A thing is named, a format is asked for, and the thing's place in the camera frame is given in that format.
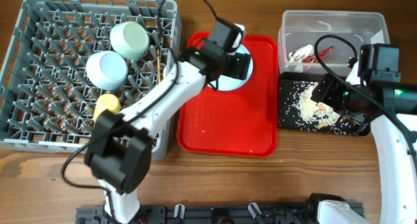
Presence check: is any mint green bowl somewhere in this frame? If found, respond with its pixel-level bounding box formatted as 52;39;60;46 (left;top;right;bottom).
110;21;150;61

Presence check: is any light blue plate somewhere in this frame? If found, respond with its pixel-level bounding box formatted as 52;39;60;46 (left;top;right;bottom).
210;45;253;91

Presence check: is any red plastic tray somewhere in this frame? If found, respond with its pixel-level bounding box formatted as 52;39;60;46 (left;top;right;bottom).
177;35;279;157

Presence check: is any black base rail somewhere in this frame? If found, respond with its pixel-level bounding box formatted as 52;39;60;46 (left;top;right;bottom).
76;197;364;224

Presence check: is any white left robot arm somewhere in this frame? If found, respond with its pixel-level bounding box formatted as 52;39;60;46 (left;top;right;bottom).
85;18;251;223

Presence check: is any wooden chopstick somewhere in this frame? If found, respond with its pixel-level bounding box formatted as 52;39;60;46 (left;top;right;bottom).
157;49;162;84

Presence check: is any grey plastic dishwasher rack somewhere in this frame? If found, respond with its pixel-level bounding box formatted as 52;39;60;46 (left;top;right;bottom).
1;0;182;153

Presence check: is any black waste tray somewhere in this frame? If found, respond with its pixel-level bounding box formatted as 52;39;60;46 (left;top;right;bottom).
276;71;371;137

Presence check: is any light blue small bowl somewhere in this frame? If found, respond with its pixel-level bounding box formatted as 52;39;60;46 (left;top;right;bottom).
85;51;128;91

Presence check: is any yellow plastic cup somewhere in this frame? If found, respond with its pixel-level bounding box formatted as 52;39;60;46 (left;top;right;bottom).
93;94;121;122

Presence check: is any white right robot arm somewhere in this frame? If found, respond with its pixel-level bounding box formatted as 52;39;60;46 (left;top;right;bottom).
311;44;416;223

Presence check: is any pile of white rice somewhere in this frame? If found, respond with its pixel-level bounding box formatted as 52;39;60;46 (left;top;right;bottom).
283;80;359;133

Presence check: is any red wrapper waste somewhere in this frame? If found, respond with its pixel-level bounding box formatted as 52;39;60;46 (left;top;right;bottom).
302;46;334;63

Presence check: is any clear plastic waste bin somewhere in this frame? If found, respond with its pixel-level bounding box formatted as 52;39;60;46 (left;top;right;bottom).
278;10;390;74

